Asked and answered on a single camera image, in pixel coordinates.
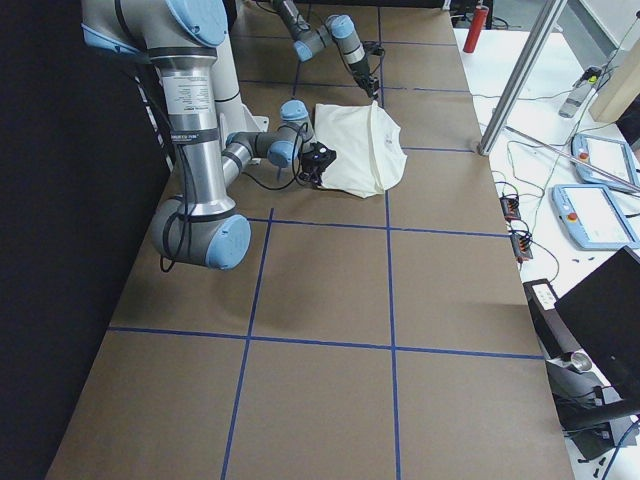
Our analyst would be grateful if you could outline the black orange connector box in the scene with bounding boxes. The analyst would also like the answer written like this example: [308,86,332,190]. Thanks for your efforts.
[500,195,522,222]
[509,231,533,264]

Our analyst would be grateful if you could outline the far black orange connector box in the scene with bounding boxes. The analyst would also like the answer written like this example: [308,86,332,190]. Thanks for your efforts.
[500,195,522,222]

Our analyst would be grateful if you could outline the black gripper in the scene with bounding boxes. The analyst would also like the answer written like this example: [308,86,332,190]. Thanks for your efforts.
[297,142,337,188]
[347,42,384,98]

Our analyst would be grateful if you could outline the aluminium frame post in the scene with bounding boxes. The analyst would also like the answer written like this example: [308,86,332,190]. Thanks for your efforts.
[477,0,568,156]

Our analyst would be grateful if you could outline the near black orange connector box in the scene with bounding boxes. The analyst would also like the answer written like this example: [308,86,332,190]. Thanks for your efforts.
[509,231,533,264]

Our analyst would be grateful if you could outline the near blue teach pendant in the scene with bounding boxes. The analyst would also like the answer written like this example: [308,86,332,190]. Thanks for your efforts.
[551,184,639,251]

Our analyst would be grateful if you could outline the blue teach pendant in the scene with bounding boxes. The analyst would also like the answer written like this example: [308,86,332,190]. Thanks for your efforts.
[551,184,639,251]
[571,133,639,193]

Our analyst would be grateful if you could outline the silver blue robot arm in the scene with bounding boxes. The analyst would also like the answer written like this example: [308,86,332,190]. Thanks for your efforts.
[269,0,385,100]
[82,1,336,272]

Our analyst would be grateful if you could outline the clear water bottle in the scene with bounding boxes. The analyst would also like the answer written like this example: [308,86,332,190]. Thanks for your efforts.
[558,66,603,118]

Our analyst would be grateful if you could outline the red cylinder bottle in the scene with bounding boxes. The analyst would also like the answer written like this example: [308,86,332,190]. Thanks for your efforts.
[463,3,490,54]

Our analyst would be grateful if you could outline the long metal rod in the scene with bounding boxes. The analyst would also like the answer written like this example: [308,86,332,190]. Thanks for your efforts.
[504,126,640,193]

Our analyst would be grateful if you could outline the black box white label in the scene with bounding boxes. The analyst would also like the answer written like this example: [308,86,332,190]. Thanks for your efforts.
[523,279,593,374]

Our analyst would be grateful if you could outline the cream long-sleeve cat shirt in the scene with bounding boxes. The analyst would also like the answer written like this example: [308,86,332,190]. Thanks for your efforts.
[314,101,407,198]

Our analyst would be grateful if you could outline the far blue teach pendant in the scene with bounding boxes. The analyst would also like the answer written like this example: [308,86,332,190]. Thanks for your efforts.
[571,133,639,193]

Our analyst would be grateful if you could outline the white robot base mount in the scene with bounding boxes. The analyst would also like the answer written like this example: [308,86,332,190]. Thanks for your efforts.
[216,99,269,152]

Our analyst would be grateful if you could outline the black camera stand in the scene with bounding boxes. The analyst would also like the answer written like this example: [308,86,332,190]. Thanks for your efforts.
[546,362,639,460]

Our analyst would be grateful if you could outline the wooden board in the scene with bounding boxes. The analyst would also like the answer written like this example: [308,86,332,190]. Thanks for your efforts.
[589,40,639,123]

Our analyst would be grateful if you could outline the black monitor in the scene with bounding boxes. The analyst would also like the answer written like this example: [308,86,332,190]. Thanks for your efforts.
[555,247,639,398]

